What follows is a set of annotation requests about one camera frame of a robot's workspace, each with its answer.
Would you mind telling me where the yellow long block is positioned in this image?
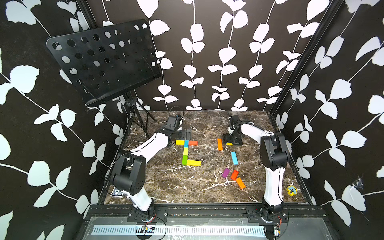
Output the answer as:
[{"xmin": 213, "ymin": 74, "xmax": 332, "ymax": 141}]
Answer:
[{"xmin": 187, "ymin": 160, "xmax": 202, "ymax": 167}]

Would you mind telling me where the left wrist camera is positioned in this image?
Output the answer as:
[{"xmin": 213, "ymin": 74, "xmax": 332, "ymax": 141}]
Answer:
[{"xmin": 165, "ymin": 115, "xmax": 182, "ymax": 132}]

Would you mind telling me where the purple block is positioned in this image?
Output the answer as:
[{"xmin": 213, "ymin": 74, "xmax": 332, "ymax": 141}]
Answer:
[{"xmin": 222, "ymin": 168, "xmax": 230, "ymax": 179}]

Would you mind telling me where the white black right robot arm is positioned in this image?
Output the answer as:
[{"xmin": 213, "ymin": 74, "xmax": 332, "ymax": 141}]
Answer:
[{"xmin": 223, "ymin": 115, "xmax": 289, "ymax": 223}]

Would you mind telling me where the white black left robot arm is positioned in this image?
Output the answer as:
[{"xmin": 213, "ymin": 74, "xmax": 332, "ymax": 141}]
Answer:
[{"xmin": 111, "ymin": 128, "xmax": 192, "ymax": 217}]

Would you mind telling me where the light yellow-green block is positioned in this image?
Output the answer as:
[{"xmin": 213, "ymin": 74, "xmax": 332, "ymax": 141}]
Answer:
[{"xmin": 183, "ymin": 147, "xmax": 189, "ymax": 156}]

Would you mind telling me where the white slotted cable duct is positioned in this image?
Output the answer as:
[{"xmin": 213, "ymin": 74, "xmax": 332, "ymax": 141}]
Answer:
[{"xmin": 91, "ymin": 225, "xmax": 265, "ymax": 238}]

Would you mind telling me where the green block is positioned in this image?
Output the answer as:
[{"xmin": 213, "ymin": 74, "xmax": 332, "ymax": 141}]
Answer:
[{"xmin": 182, "ymin": 155, "xmax": 188, "ymax": 166}]

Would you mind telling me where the orange long block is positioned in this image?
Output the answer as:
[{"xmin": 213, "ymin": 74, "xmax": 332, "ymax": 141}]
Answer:
[{"xmin": 217, "ymin": 139, "xmax": 223, "ymax": 151}]

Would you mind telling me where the black perforated music stand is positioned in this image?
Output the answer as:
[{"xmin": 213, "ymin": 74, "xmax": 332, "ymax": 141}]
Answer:
[{"xmin": 46, "ymin": 19, "xmax": 163, "ymax": 139}]

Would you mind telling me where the orange block lower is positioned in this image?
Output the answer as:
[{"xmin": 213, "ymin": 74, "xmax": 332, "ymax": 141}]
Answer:
[{"xmin": 236, "ymin": 178, "xmax": 246, "ymax": 190}]

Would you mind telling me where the yellow blue small toy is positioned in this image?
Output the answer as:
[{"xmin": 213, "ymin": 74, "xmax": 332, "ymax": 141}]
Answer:
[{"xmin": 287, "ymin": 185, "xmax": 298, "ymax": 196}]

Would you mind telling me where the red block group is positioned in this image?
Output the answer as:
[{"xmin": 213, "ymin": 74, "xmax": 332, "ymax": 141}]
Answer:
[{"xmin": 231, "ymin": 170, "xmax": 239, "ymax": 181}]

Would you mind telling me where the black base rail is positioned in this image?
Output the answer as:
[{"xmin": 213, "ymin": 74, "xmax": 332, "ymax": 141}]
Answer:
[{"xmin": 85, "ymin": 203, "xmax": 327, "ymax": 225}]

